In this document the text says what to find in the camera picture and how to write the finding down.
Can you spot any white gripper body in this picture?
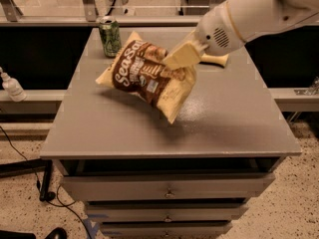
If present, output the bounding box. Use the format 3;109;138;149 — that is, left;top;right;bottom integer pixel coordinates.
194;2;245;56

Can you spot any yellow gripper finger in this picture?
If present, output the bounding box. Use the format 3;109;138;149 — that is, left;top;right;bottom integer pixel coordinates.
162;40;203;70

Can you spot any brown and yellow chip bag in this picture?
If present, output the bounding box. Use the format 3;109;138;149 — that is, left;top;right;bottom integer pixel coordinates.
96;32;196;123

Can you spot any yellow sponge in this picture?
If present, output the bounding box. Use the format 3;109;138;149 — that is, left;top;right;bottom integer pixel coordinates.
200;54;228;67

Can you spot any green soda can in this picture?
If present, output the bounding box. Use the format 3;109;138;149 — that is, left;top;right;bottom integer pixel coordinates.
99;16;122;58

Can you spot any grey drawer cabinet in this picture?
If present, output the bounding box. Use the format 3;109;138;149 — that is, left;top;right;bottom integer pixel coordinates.
39;25;303;239

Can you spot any top grey drawer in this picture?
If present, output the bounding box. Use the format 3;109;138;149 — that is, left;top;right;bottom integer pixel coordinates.
62;173;275;201

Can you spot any grey drawer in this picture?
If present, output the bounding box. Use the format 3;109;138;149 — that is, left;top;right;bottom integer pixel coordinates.
62;173;275;201
86;203;247;222
100;222;232;237

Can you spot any bottom grey drawer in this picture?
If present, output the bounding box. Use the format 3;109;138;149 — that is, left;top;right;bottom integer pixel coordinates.
100;222;232;237

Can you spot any white spray bottle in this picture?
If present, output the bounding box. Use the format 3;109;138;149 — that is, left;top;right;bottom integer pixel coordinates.
0;67;27;102

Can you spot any middle grey drawer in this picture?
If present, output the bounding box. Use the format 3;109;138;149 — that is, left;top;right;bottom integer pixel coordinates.
86;203;247;222

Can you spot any metal railing with posts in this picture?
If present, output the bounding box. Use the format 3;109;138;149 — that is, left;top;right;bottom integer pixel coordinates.
0;0;210;27

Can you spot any black stand leg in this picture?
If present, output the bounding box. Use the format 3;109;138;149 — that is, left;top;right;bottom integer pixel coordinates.
0;158;56;202

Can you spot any black cable on floor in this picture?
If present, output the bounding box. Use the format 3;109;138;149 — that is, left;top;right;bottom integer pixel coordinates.
0;125;94;239

